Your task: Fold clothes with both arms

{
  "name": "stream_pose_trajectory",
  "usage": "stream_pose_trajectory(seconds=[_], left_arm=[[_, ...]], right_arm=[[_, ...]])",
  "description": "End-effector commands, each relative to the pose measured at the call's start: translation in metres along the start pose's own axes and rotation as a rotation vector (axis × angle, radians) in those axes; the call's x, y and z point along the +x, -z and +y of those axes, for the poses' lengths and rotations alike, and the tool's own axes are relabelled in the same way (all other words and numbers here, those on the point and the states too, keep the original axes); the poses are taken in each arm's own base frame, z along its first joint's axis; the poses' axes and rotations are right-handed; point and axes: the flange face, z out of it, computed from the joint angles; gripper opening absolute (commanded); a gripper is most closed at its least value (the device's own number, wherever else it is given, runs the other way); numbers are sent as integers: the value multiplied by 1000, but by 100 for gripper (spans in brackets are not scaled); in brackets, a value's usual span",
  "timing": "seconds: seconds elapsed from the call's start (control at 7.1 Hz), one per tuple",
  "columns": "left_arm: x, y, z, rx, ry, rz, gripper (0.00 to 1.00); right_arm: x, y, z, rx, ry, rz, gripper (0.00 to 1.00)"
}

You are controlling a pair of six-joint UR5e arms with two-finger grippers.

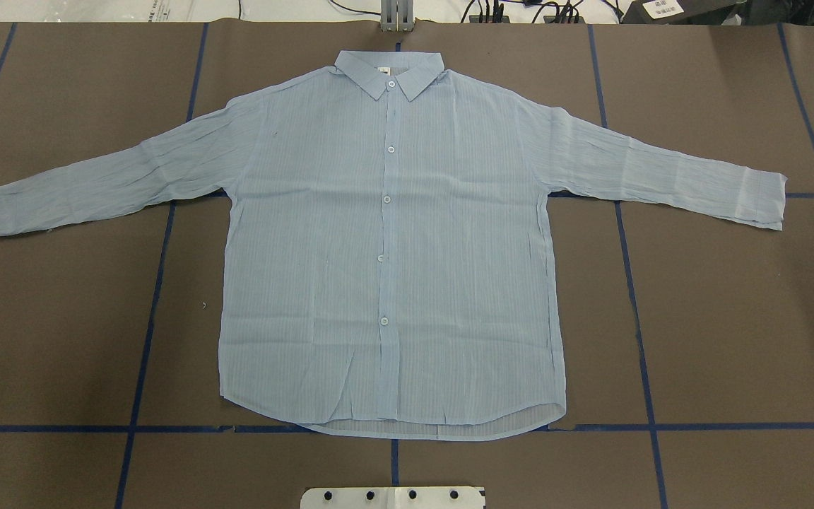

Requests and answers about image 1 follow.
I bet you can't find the light blue button-up shirt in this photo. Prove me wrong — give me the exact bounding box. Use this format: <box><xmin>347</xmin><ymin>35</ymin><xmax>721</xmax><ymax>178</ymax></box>
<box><xmin>0</xmin><ymin>51</ymin><xmax>787</xmax><ymax>441</ymax></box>

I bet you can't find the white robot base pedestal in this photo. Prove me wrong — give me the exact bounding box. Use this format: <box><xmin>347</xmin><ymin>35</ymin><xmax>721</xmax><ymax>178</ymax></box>
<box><xmin>300</xmin><ymin>486</ymin><xmax>487</xmax><ymax>508</ymax></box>

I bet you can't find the black device with label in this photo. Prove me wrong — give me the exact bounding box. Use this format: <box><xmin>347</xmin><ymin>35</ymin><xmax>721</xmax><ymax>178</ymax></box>
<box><xmin>621</xmin><ymin>0</ymin><xmax>779</xmax><ymax>25</ymax></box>

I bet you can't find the black cable bundle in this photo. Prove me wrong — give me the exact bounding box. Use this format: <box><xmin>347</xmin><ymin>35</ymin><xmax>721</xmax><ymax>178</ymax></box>
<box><xmin>462</xmin><ymin>0</ymin><xmax>586</xmax><ymax>25</ymax></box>

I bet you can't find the grey aluminium frame post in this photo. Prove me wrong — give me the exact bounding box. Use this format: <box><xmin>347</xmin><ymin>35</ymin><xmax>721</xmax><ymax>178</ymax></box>
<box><xmin>380</xmin><ymin>0</ymin><xmax>415</xmax><ymax>33</ymax></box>

